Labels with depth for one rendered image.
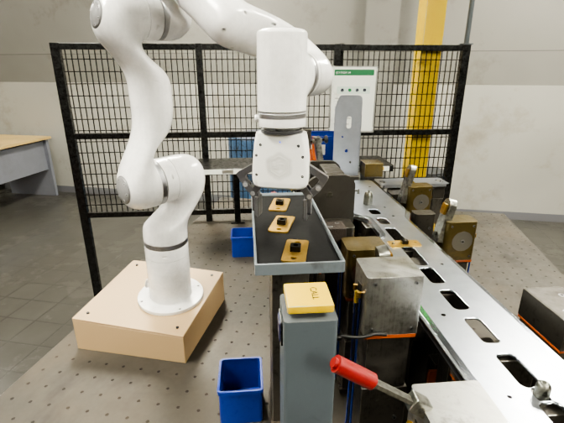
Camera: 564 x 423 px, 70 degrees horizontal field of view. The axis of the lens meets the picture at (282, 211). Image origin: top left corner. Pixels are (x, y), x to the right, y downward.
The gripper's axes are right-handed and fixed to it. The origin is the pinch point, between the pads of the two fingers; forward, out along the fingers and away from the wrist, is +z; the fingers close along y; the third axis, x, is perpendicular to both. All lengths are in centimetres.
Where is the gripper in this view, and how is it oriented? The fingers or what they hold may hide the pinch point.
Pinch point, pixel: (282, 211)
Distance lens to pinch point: 76.1
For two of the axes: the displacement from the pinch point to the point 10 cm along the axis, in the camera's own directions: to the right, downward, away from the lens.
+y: 9.8, 0.7, -1.8
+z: 0.0, 9.4, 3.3
